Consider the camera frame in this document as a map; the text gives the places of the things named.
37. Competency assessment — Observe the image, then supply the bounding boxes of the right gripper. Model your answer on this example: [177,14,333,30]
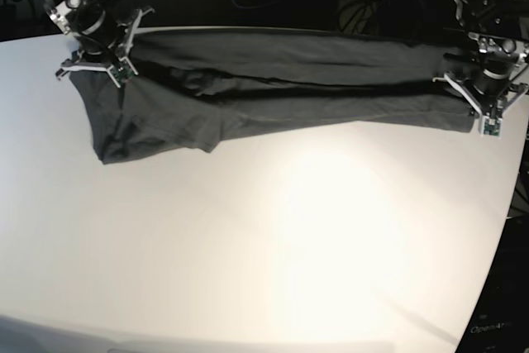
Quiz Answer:
[55,7,155,88]

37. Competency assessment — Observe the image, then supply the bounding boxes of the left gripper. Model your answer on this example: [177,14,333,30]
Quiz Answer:
[432,72,528,137]

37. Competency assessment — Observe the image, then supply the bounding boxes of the grey T-shirt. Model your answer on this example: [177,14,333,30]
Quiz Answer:
[69,29,474,165]

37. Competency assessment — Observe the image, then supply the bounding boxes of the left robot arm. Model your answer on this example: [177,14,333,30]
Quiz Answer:
[439,0,528,137]

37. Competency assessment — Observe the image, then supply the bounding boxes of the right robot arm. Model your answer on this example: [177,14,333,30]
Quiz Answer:
[44,0,154,88]

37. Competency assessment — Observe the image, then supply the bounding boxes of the black OpenArm base box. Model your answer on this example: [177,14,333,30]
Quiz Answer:
[455,216,528,353]

